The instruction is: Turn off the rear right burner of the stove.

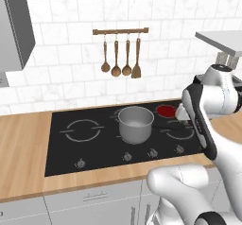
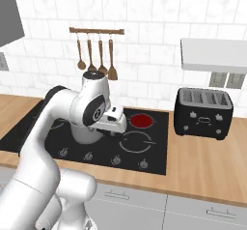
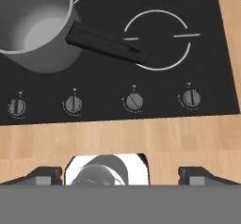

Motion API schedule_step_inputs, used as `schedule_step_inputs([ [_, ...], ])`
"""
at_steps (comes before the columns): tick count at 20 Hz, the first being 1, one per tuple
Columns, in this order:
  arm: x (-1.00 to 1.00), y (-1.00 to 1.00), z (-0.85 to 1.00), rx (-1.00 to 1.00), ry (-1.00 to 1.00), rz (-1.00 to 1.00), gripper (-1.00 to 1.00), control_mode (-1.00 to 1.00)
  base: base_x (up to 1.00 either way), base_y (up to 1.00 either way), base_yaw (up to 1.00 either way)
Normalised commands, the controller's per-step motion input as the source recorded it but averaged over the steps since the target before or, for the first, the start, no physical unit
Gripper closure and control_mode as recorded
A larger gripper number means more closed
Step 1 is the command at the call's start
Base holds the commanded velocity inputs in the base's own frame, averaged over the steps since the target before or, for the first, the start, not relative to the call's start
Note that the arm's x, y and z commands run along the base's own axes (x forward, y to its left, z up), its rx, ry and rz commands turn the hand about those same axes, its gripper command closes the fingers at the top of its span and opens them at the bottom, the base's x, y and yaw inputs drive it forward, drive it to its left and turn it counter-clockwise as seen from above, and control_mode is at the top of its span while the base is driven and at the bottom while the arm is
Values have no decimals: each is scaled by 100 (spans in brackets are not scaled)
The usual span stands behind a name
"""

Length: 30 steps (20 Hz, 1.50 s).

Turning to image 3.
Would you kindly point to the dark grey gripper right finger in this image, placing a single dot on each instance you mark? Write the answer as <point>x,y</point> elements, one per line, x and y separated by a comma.
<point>194,172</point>

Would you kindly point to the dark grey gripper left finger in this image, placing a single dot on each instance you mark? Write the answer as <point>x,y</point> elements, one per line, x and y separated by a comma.
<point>47,173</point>

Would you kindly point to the white and black round object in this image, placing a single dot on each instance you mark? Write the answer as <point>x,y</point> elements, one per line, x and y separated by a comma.
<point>135,171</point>

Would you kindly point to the grey hob knob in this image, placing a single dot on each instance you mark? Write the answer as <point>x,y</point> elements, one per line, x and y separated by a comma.
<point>73,104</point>
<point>191,98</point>
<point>17,107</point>
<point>134,102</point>

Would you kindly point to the black glass hob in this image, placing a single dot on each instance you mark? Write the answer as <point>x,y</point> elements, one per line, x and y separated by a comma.
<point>103,77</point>

